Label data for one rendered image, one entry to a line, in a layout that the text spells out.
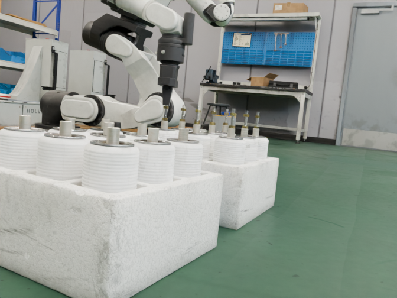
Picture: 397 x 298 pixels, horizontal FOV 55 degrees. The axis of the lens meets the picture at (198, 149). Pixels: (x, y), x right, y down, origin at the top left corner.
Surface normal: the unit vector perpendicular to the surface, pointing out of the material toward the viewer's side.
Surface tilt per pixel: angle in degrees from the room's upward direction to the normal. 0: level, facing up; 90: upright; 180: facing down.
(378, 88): 90
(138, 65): 112
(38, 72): 90
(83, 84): 90
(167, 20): 90
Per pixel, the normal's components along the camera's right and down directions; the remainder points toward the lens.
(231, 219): -0.44, 0.04
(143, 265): 0.87, 0.13
